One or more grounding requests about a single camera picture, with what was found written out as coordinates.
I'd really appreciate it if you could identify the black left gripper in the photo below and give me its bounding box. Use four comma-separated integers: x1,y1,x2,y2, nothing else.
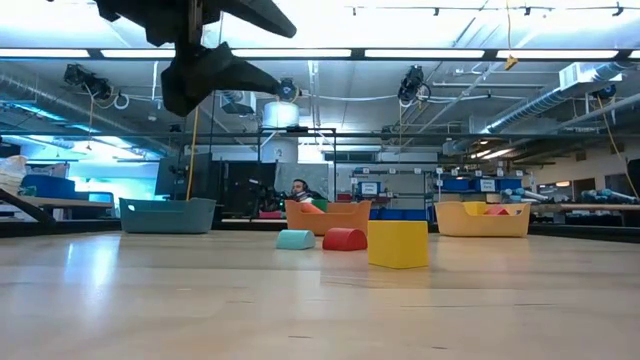
94,0,298,118

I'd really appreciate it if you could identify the light blue cube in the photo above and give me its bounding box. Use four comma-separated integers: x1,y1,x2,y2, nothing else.
275,228,317,251

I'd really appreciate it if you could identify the white cylindrical tank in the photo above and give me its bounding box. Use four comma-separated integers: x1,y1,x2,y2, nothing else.
262,100,301,129

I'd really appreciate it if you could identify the black cabinet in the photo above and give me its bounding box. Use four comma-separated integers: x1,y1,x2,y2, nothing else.
219,160,277,216

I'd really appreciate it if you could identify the black monitor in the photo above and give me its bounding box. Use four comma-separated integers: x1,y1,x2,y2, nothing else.
153,152,214,201

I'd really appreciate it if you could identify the person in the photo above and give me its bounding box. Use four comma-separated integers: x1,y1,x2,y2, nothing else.
288,178,316,205

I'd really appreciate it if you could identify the teal plastic bin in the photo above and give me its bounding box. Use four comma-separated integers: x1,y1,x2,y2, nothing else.
118,197,217,235

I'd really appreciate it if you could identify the orange plastic bin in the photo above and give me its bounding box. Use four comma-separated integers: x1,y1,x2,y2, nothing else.
283,199,372,236

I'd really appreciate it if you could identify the wooden side table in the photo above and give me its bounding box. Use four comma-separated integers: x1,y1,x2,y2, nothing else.
0,194,115,221

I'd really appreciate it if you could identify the red half-cylinder block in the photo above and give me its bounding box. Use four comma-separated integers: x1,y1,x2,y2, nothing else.
321,227,369,252

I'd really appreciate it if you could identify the blue plastic container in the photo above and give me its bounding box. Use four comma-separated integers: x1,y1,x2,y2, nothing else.
19,173,77,200

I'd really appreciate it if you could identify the blue low storage crate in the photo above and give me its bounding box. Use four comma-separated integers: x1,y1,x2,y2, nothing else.
369,208,435,223

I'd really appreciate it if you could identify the white bag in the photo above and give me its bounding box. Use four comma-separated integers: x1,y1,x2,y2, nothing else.
0,154,27,197

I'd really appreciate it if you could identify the metal shelving rack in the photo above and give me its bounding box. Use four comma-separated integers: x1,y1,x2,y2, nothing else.
349,167,531,224

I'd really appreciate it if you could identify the yellow hanging tag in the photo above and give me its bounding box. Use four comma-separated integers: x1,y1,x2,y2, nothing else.
503,0,520,71

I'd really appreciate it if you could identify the yellow plastic bin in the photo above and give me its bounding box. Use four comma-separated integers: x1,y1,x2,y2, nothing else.
433,200,532,239

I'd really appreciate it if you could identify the white air conditioning unit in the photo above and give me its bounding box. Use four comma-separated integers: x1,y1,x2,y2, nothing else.
558,61,624,92

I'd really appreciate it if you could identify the wooden workbench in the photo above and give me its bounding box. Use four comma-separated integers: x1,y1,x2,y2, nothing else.
529,202,640,214

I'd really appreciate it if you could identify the black chair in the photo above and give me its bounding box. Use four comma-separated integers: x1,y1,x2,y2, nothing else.
625,158,640,199

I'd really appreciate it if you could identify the yellow hanging cable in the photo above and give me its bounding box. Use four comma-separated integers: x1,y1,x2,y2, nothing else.
185,105,201,201
594,94,640,199

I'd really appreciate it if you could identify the black horizontal rail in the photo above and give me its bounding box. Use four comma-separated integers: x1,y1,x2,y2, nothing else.
0,130,640,140

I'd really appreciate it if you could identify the overhead frame light bar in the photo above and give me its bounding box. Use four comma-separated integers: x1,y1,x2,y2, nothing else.
0,46,640,62

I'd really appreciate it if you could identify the ceiling track light rail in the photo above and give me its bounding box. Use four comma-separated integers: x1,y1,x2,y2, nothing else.
349,2,640,16

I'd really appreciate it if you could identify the long silver ceiling duct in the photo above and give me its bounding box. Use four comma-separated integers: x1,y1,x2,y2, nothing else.
487,62,626,135

